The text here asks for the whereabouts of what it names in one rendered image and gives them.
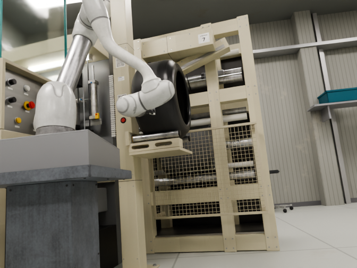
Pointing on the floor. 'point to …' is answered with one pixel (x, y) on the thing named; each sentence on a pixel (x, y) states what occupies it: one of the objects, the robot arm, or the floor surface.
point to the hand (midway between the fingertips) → (152, 111)
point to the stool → (280, 204)
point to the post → (137, 249)
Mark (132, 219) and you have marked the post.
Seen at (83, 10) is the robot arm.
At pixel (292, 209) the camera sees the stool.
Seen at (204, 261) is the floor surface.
